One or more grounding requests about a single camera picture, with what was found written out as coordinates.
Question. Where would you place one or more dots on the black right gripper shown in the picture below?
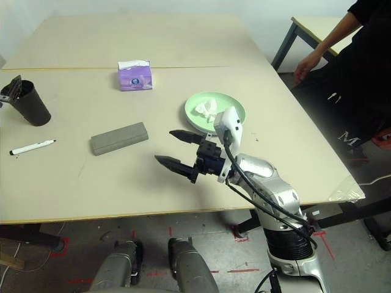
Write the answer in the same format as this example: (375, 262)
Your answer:
(210, 158)

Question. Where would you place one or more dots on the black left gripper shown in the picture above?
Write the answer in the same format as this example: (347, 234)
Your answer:
(3, 98)

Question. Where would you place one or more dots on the white tissue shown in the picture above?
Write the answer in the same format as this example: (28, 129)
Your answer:
(206, 108)

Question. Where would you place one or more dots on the white marker black tip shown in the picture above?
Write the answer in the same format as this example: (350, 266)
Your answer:
(30, 147)

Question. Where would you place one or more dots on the grey glasses case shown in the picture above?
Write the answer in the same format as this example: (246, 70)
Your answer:
(119, 138)

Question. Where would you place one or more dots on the green plate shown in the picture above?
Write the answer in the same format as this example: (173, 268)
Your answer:
(235, 103)

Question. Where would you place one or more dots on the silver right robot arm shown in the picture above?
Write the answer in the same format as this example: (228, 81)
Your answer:
(275, 186)

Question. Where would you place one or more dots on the person bare forearm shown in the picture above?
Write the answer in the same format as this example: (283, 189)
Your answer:
(336, 33)

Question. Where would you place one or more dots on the person bare hand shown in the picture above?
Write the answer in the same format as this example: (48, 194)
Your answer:
(308, 64)
(382, 138)

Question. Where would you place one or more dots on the black plastic cup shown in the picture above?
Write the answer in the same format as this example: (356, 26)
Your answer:
(33, 107)

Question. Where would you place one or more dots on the purple tissue pack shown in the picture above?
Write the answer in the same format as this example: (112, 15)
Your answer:
(134, 79)

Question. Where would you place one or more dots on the grey robot right leg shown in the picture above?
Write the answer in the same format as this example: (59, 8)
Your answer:
(192, 268)

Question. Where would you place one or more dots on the grey robot leg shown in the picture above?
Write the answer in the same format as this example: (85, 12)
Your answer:
(192, 268)
(117, 265)

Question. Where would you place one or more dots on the grey robot left leg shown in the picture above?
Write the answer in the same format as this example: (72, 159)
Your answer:
(117, 265)

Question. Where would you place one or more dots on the black table leg beam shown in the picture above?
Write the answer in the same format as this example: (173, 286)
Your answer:
(351, 213)
(30, 236)

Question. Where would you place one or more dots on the clear plastic film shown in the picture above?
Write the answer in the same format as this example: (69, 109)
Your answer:
(348, 190)

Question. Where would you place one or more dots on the wooden block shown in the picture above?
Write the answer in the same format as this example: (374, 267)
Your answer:
(12, 263)

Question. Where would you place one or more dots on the person black clothing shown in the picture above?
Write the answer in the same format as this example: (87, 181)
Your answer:
(366, 76)

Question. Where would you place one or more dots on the black chair base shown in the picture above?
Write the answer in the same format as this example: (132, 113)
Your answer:
(378, 235)

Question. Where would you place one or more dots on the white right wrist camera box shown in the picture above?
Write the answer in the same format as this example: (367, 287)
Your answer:
(233, 122)

